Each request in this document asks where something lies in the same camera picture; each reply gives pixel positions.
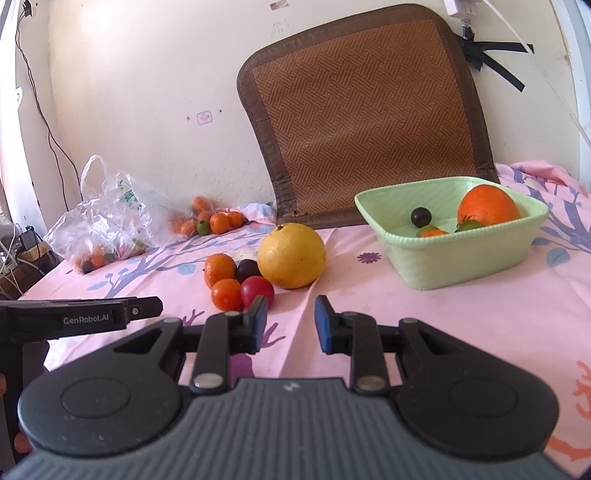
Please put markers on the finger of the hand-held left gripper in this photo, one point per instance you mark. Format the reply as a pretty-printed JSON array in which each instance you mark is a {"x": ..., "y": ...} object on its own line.
[{"x": 143, "y": 308}]

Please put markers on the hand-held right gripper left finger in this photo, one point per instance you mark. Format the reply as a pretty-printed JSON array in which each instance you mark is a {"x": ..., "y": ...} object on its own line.
[{"x": 259, "y": 321}]

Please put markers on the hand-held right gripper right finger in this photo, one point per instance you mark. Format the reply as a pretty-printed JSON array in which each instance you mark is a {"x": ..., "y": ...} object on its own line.
[{"x": 324, "y": 323}]

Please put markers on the red tomato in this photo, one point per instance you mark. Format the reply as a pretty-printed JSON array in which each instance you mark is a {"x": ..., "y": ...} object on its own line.
[{"x": 255, "y": 290}]

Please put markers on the small orange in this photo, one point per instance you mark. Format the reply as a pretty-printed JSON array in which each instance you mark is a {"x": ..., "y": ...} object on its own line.
[
  {"x": 219, "y": 268},
  {"x": 435, "y": 233},
  {"x": 226, "y": 294}
]

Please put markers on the dark purple plum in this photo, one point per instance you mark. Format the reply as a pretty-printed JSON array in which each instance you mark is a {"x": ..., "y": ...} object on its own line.
[
  {"x": 248, "y": 270},
  {"x": 421, "y": 217}
]

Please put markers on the large yellow grapefruit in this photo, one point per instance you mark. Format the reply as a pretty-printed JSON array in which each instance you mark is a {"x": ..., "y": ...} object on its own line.
[{"x": 292, "y": 256}]

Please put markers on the light green plastic basket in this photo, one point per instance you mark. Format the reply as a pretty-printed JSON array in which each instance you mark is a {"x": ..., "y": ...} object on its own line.
[{"x": 455, "y": 258}]

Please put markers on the person's left hand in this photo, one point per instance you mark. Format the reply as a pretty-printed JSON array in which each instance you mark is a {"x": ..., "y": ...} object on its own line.
[{"x": 21, "y": 444}]

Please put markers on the brown woven basket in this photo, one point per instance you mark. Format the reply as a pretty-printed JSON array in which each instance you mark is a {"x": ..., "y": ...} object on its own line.
[{"x": 30, "y": 272}]

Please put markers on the black charger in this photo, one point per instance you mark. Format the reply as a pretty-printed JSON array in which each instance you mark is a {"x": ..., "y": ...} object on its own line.
[{"x": 28, "y": 239}]

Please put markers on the clear plastic bag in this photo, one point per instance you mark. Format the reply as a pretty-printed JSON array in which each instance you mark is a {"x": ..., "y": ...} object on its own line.
[{"x": 106, "y": 217}]

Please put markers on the pile of small citrus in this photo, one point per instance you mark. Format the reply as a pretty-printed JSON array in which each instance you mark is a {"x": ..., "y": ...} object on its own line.
[{"x": 219, "y": 222}]

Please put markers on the white crumpled cloth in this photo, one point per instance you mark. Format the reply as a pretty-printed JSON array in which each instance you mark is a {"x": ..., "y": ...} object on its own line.
[{"x": 256, "y": 211}]

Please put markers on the pink printed bedsheet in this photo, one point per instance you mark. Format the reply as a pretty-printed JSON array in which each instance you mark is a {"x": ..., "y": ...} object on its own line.
[{"x": 461, "y": 323}]

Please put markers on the green tomato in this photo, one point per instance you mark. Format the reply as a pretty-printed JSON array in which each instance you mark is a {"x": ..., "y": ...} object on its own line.
[{"x": 468, "y": 225}]

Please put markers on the large orange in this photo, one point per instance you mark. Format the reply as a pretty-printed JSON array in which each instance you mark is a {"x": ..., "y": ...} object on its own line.
[{"x": 488, "y": 205}]

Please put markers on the brown woven seat mat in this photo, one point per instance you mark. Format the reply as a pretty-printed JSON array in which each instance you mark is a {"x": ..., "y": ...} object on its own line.
[{"x": 364, "y": 120}]

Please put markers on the black tape strips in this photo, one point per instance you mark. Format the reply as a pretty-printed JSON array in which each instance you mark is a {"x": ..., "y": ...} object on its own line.
[{"x": 494, "y": 55}]

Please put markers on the white power strip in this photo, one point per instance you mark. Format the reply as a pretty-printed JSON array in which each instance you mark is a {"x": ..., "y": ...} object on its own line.
[{"x": 461, "y": 7}]

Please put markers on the pink wall sticker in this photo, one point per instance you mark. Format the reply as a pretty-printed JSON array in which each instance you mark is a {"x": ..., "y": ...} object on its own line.
[{"x": 204, "y": 117}]

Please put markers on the white wall socket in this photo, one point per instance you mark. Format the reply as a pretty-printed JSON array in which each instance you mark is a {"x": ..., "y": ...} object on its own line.
[{"x": 17, "y": 95}]

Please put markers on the small wall label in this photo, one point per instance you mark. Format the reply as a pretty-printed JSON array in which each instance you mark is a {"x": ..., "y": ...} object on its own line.
[{"x": 278, "y": 4}]

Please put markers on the white window frame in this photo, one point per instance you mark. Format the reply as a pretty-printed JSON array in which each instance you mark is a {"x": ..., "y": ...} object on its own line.
[{"x": 577, "y": 83}]

